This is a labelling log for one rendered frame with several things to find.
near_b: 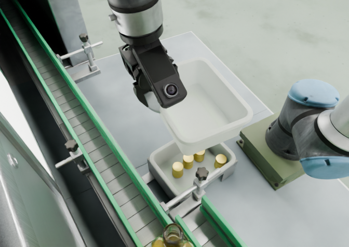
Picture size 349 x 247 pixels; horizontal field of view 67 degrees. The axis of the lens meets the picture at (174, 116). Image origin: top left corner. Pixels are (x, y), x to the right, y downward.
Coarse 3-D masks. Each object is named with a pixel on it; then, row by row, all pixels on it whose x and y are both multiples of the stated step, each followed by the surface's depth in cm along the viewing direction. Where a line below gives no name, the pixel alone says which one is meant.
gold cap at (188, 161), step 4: (184, 156) 83; (188, 156) 83; (192, 156) 83; (184, 160) 82; (188, 160) 82; (192, 160) 82; (184, 164) 84; (188, 164) 83; (192, 164) 84; (188, 168) 85
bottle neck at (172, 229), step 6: (168, 228) 38; (174, 228) 39; (180, 228) 38; (168, 234) 40; (174, 234) 41; (180, 234) 37; (168, 240) 37; (180, 240) 37; (168, 246) 38; (174, 246) 38; (180, 246) 40
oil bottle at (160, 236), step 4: (184, 232) 43; (160, 236) 42; (172, 236) 44; (184, 236) 42; (156, 240) 42; (160, 240) 42; (172, 240) 44; (184, 240) 42; (188, 240) 42; (152, 244) 43; (156, 244) 42; (160, 244) 41; (184, 244) 41; (188, 244) 41; (192, 244) 42
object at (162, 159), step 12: (168, 144) 83; (156, 156) 82; (168, 156) 86; (180, 156) 88; (204, 156) 88; (216, 156) 88; (228, 156) 82; (156, 168) 77; (168, 168) 85; (192, 168) 85; (168, 180) 75; (180, 180) 83; (192, 180) 83; (180, 192) 80
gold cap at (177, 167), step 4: (176, 164) 81; (180, 164) 81; (172, 168) 81; (176, 168) 80; (180, 168) 80; (172, 172) 83; (176, 172) 81; (180, 172) 81; (176, 176) 83; (180, 176) 83
